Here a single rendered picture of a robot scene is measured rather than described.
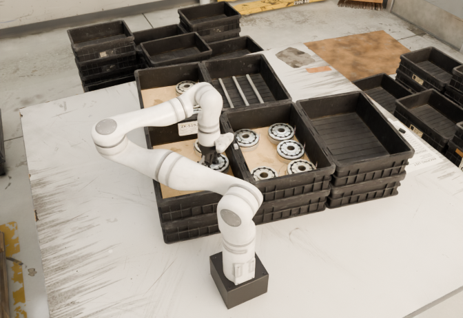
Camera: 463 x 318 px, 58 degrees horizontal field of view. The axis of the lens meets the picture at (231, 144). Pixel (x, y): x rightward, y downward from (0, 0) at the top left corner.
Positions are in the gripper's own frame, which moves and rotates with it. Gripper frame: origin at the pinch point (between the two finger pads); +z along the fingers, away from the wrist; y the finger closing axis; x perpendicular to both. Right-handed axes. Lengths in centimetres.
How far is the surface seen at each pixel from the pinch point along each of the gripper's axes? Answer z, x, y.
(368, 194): 11, 52, -26
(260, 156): 2.2, 11.8, -16.6
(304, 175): -7.5, 32.4, -5.6
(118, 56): 37, -130, -98
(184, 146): 2.3, -16.3, -7.9
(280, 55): 14, -19, -111
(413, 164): 15, 65, -55
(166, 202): -7.2, -0.8, 25.1
